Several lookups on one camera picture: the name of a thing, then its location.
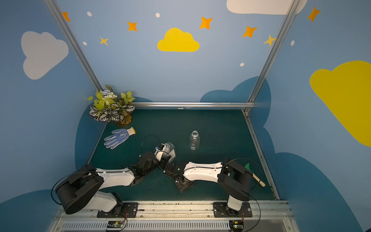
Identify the green toy rake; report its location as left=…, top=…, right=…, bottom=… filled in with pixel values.
left=244, top=163, right=266, bottom=187

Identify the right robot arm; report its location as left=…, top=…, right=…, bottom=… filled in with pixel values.
left=163, top=159, right=255, bottom=211

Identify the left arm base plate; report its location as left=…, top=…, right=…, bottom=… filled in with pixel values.
left=97, top=202, right=138, bottom=218

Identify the artificial potted plant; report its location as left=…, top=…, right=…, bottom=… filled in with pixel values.
left=87, top=85, right=136, bottom=126

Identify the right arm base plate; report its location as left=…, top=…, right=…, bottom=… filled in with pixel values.
left=213, top=202, right=253, bottom=218

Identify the right controller board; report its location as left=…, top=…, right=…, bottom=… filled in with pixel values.
left=229, top=220, right=244, bottom=232

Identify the aluminium frame post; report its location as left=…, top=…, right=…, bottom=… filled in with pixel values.
left=44, top=0, right=102, bottom=90
left=243, top=0, right=302, bottom=116

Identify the aluminium front rail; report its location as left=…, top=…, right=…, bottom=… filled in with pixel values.
left=48, top=201, right=299, bottom=232

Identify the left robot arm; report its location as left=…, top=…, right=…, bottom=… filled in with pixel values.
left=56, top=143, right=176, bottom=218

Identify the blue dotted work glove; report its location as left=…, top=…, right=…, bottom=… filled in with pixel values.
left=104, top=127, right=136, bottom=149

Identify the aluminium back frame bar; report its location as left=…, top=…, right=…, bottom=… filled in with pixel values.
left=133, top=102, right=255, bottom=110

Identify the controller board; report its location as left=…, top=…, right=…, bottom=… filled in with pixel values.
left=229, top=220, right=244, bottom=232
left=106, top=221, right=125, bottom=231

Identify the right aluminium frame post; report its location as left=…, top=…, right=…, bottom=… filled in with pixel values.
left=243, top=0, right=302, bottom=116

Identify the left aluminium frame post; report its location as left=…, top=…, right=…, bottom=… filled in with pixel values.
left=44, top=0, right=102, bottom=90

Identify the square clear plastic bottle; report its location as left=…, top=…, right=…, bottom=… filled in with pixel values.
left=162, top=142, right=176, bottom=163

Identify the round clear plastic bottle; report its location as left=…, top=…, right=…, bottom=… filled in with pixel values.
left=189, top=130, right=201, bottom=150

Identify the left controller board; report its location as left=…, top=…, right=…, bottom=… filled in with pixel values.
left=106, top=221, right=125, bottom=231

